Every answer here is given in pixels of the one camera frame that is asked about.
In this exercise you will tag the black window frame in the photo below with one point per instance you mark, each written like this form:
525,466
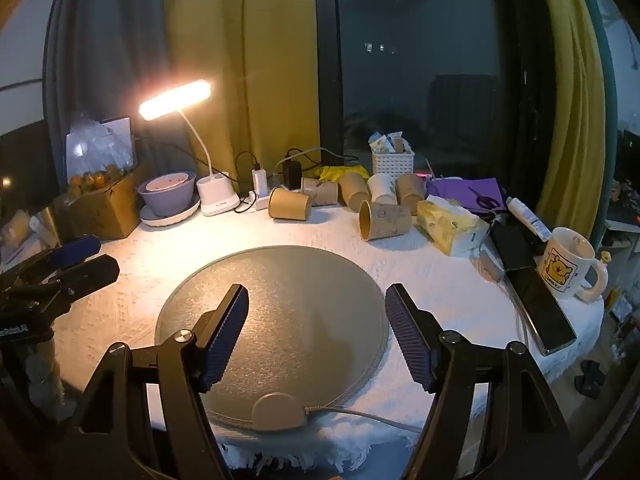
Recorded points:
327,60

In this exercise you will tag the grey curtain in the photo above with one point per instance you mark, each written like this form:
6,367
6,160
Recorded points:
110,50

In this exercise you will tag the purple cloth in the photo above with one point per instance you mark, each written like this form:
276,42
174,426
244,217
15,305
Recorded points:
452,191

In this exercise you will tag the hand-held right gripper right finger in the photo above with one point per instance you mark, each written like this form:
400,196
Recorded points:
407,340

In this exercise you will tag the yellow curtain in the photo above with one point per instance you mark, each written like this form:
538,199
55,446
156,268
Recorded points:
570,85
240,35

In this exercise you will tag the yellow rubber gloves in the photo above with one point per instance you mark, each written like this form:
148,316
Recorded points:
340,172

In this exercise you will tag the round grey mat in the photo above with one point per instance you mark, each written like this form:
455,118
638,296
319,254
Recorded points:
300,285

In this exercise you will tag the yellow tissue pack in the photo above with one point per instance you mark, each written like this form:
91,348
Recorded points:
450,225

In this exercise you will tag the scissors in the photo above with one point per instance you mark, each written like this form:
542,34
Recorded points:
485,200

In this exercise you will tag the brown paper cup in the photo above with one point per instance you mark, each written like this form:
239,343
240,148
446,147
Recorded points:
322,192
290,205
411,192
354,189
387,220

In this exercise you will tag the clear plastic bag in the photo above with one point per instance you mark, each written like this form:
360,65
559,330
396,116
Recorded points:
100,145

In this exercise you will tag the packets in basket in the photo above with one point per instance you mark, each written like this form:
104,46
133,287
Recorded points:
387,142

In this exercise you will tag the pile of small orange fruits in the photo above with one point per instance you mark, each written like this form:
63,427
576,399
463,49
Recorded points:
92,180

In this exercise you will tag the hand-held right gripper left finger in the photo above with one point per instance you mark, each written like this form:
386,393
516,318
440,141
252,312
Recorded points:
227,340

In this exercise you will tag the beige mat controller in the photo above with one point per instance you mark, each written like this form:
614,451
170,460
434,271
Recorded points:
277,412

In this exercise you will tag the white paper cup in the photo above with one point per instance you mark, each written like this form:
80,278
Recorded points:
382,189

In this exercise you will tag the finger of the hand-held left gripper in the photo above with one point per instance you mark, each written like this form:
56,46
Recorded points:
75,251
92,272

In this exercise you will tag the cardboard box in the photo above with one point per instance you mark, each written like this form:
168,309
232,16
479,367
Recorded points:
100,212

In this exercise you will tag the black flat device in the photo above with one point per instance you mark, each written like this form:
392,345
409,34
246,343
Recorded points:
515,247

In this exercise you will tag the black smartphone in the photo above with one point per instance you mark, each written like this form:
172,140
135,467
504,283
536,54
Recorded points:
542,312

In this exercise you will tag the white cartoon bear mug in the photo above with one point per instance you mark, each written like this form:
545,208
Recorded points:
562,265

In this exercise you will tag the purple plate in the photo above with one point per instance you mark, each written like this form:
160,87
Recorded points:
170,216

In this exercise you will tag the black charger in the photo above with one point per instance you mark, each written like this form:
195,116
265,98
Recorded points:
293,175

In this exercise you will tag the white desk lamp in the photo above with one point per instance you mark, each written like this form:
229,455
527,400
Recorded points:
217,200

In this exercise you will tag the white plastic basket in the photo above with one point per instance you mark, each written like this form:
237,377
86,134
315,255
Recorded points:
392,165

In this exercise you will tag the purple bowl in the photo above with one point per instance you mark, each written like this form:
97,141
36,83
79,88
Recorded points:
167,192

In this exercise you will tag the white charger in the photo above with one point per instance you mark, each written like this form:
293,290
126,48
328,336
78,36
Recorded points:
260,180

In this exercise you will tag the white tube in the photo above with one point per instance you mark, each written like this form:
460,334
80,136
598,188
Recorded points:
527,217

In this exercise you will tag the small black object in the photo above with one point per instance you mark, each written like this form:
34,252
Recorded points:
588,379

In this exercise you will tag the white textured tablecloth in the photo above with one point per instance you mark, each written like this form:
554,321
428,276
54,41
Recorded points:
150,270

